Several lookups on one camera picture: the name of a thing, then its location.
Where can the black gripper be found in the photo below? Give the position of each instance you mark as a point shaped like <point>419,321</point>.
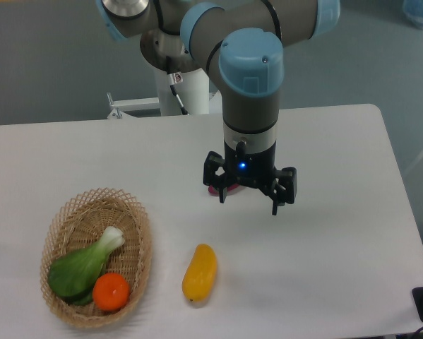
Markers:
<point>253,170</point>

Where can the orange fruit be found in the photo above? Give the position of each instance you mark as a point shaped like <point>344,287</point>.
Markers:
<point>111,292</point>

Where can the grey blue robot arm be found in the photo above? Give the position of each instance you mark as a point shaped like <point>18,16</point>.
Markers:
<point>241,52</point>

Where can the woven wicker basket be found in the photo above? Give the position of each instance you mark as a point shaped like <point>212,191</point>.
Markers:
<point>79,223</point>

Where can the purple sweet potato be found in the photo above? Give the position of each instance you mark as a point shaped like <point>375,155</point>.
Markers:
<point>230,190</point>

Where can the yellow mango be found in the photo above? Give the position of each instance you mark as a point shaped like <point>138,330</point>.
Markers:
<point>199,278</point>

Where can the green bok choy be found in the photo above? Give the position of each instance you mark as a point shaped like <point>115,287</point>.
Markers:
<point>72,277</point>

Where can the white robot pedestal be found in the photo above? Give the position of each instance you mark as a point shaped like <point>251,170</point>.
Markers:
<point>182,85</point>

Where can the white pedestal foot bracket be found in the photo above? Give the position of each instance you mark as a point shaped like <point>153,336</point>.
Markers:
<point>146,107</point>

